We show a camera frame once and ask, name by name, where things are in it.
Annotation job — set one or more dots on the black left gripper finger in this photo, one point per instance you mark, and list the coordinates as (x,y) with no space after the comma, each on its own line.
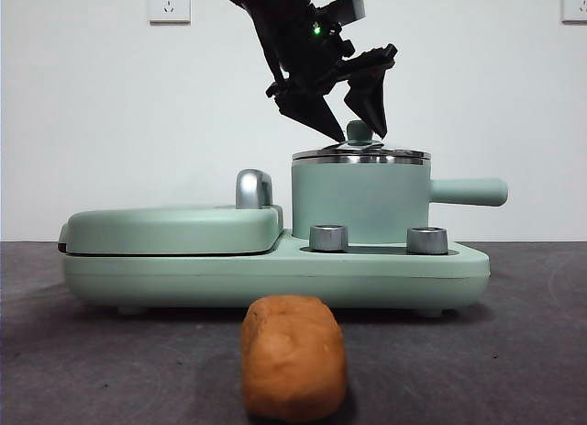
(371,101)
(312,110)

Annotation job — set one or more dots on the glass pot lid green knob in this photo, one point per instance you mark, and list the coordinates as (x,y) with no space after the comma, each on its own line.
(357,131)

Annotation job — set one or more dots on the brown potato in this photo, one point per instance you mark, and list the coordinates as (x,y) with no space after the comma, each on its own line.
(293,358)

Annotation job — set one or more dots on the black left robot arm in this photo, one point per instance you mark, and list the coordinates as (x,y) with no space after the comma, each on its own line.
(284,25)

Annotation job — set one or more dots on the silver control knob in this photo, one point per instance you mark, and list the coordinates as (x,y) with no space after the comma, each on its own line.
(427,240)
(328,238)

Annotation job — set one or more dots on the mint green breakfast machine base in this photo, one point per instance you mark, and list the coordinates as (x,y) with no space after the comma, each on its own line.
(275,282)

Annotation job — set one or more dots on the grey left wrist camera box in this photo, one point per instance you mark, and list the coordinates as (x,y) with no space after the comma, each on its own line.
(355,9)

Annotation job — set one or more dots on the white wall socket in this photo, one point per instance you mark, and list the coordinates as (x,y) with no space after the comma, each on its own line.
(169,5)
(575,3)

